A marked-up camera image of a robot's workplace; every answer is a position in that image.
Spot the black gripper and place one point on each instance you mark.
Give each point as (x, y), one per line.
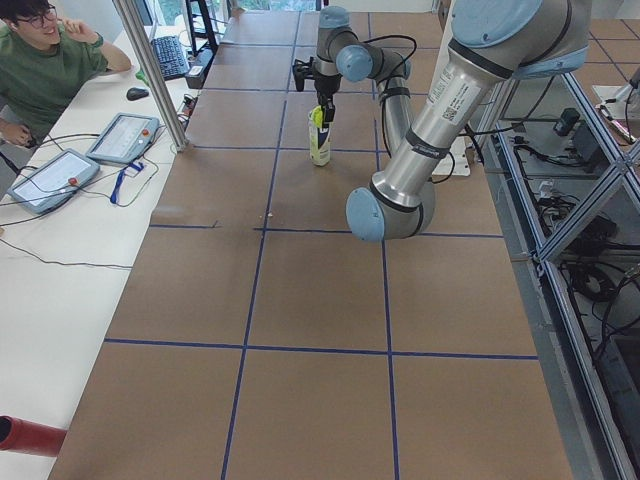
(325, 86)

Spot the yellow tennis ball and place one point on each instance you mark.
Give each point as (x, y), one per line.
(316, 116)

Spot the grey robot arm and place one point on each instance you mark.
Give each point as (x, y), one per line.
(340, 54)
(492, 41)

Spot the clear tennis ball can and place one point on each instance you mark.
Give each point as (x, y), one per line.
(319, 144)

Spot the black keyboard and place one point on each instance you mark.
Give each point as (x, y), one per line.
(170, 55)

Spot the black computer mouse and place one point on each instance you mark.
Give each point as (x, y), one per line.
(136, 93)

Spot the far teach pendant tablet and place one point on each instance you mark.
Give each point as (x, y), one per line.
(124, 139)

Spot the teach pendant tablet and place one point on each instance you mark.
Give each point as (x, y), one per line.
(124, 139)
(50, 185)

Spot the near teach pendant tablet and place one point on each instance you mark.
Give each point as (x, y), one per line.
(50, 185)

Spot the person in green shirt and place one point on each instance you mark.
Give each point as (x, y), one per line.
(45, 61)

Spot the red cylinder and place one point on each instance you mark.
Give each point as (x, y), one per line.
(22, 436)

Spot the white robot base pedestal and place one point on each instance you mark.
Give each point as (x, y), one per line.
(456, 163)

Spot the aluminium frame post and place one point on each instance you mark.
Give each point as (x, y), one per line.
(135, 30)

